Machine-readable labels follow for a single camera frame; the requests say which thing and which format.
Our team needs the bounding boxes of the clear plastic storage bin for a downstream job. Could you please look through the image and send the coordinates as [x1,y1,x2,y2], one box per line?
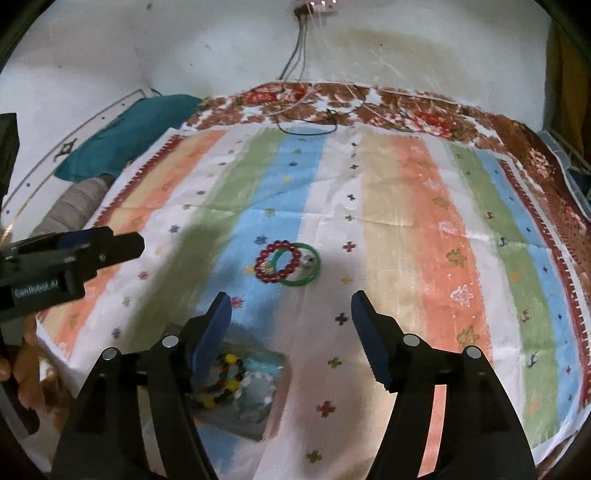
[537,130,590,219]

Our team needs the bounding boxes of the dark red bead bracelet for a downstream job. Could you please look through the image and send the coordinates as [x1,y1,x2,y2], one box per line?
[253,239,303,284]

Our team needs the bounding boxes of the grey striped rolled cloth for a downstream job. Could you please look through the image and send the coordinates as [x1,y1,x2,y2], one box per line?
[30,175,115,237]

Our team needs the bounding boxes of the person's left hand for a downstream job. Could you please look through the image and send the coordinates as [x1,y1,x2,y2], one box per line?
[1,315,47,417]

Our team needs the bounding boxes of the mustard hanging garment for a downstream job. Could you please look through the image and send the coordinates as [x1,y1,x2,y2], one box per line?
[544,22,590,158]

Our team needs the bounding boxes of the silver metal tin box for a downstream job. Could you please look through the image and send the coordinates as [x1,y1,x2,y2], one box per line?
[171,323,291,442]

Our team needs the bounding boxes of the brown floral bed blanket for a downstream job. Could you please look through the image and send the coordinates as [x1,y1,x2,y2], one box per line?
[184,81,590,292]

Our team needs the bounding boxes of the black charging cable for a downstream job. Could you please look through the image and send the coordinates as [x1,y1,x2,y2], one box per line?
[274,15,341,136]

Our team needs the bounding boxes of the green jade bangle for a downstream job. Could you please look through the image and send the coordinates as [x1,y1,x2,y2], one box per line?
[277,242,322,287]

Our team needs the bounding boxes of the wall power socket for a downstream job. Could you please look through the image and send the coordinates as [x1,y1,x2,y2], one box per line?
[294,0,341,16]

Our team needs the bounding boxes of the light blue bead bracelet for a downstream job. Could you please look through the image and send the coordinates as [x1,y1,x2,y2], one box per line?
[232,357,284,423]

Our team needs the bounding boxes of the striped pastel cloth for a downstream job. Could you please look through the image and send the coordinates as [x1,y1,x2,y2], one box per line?
[40,125,590,479]

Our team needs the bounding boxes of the teal pillow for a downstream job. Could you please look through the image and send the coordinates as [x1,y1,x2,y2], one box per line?
[55,94,201,183]

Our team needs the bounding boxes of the yellow black bead bracelet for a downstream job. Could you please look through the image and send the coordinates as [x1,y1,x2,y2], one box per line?
[193,352,243,409]

